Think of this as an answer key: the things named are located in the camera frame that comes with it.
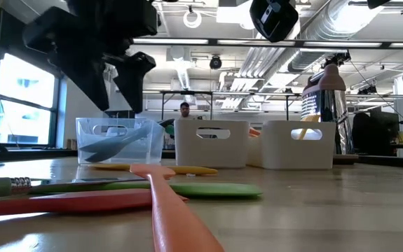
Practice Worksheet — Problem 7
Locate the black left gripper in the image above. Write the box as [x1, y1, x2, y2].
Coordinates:
[22, 0, 160, 114]

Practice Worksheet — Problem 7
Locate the blue plastic spoon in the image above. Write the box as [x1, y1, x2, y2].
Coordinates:
[78, 125, 153, 164]

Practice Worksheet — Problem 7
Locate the clear plastic bin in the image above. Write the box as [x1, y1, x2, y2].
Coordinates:
[75, 117, 166, 165]

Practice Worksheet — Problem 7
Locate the light green silicone spatula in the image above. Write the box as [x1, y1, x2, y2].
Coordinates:
[29, 181, 264, 199]

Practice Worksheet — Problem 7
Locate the black computer monitor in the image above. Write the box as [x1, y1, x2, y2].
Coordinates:
[369, 110, 401, 143]
[104, 110, 135, 120]

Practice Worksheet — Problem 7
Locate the large window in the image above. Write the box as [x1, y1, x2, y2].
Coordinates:
[0, 52, 62, 148]

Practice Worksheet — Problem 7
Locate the person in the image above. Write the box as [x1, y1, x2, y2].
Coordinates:
[352, 111, 373, 155]
[178, 101, 202, 121]

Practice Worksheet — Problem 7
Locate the white plastic bin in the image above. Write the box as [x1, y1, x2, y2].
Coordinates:
[246, 120, 337, 171]
[173, 119, 250, 169]

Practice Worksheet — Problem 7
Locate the red silicone spatula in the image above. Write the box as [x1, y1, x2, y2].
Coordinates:
[0, 188, 190, 218]

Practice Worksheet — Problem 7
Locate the long ceiling light fixture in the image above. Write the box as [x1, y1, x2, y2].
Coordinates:
[130, 36, 403, 49]

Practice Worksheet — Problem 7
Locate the black background workstation frame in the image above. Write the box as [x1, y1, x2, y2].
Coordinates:
[141, 89, 300, 123]

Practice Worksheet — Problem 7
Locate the white coiled cable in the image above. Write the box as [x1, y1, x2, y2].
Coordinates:
[182, 9, 203, 29]

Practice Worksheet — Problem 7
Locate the black ceiling camera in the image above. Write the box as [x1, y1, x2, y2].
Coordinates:
[209, 55, 223, 70]

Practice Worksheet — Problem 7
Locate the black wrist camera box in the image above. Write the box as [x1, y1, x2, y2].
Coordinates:
[249, 0, 300, 43]

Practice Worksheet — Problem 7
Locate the silver ventilation duct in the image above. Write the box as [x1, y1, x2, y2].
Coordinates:
[287, 0, 386, 73]

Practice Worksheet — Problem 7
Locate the steel grater with pink handle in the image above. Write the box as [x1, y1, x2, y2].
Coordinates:
[301, 63, 355, 155]

